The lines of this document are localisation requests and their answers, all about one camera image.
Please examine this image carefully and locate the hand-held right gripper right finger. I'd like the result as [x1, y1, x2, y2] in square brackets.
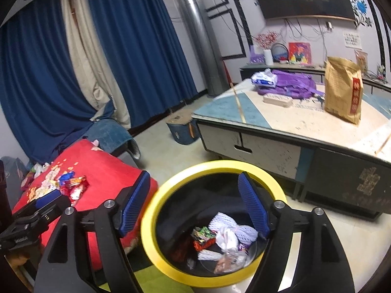
[238, 171, 356, 293]

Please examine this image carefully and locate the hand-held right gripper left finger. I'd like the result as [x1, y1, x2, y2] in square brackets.
[33, 170, 152, 293]

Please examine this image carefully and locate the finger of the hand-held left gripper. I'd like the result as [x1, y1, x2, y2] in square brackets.
[12, 194, 73, 230]
[29, 189, 63, 208]

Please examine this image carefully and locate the yellow-rimmed black trash bin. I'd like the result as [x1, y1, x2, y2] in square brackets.
[141, 160, 288, 288]

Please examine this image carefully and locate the red white snack wrapper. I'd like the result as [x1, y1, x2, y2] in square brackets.
[68, 176, 90, 206]

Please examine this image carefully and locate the large white foam net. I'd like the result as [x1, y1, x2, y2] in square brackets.
[209, 212, 260, 247]

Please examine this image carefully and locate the white plastic bag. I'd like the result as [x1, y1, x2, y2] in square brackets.
[215, 227, 239, 251]

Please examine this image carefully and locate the dark green candy wrapper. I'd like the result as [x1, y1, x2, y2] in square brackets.
[191, 226, 216, 241]

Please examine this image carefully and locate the clear plastic food wrapper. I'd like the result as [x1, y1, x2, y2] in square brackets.
[214, 246, 249, 274]

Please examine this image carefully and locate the red candy wrapper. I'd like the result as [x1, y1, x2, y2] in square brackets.
[194, 238, 215, 251]

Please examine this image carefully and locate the orange-red plastic bag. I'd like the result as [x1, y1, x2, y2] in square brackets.
[170, 236, 196, 263]

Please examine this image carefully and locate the small white foam net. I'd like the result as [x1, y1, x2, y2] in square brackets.
[198, 249, 223, 262]

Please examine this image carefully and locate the person's left forearm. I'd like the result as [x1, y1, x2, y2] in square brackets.
[4, 246, 39, 292]

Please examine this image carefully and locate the white crumpled cloth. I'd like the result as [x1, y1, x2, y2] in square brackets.
[31, 162, 51, 178]

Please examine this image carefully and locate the red floral blanket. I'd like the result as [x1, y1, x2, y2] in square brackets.
[12, 139, 159, 272]

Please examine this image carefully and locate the grey pillow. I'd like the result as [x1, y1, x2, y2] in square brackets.
[0, 156, 29, 202]

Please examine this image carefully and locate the green cushion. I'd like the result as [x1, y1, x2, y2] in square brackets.
[101, 265, 161, 293]

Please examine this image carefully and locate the blue quilted sofa cover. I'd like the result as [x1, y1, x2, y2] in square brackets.
[82, 118, 141, 160]

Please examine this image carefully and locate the blue storage stool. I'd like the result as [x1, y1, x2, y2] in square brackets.
[166, 110, 200, 145]

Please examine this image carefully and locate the white and blue coffee table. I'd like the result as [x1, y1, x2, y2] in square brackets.
[192, 78, 391, 222]

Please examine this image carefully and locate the white power strip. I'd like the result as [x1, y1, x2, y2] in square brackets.
[263, 93, 294, 108]

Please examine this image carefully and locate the dark blue curtain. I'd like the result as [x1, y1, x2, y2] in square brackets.
[85, 0, 198, 127]
[0, 0, 115, 164]

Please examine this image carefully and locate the white blue tissue pack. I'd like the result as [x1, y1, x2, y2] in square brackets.
[251, 69, 278, 87]

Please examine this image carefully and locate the purple backpack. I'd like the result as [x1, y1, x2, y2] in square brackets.
[256, 70, 325, 100]

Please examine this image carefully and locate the brown paper bag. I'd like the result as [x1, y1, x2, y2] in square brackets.
[324, 56, 364, 125]

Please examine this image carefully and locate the purple gift box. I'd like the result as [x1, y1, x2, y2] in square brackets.
[250, 45, 265, 64]

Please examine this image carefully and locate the beige curtain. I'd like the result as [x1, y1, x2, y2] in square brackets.
[59, 0, 132, 129]

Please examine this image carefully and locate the round dark framed ornament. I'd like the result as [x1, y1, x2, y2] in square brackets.
[271, 43, 289, 63]

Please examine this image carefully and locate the colourful painting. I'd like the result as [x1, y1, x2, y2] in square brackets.
[288, 42, 311, 65]

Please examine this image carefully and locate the dark television stand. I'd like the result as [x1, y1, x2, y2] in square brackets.
[240, 63, 391, 110]

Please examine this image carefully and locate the silver tower air conditioner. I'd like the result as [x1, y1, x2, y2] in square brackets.
[178, 0, 233, 96]

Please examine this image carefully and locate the clear snack packet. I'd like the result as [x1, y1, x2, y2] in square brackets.
[354, 50, 369, 75]

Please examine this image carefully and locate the white paper wall notice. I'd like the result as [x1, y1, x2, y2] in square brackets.
[343, 31, 363, 50]

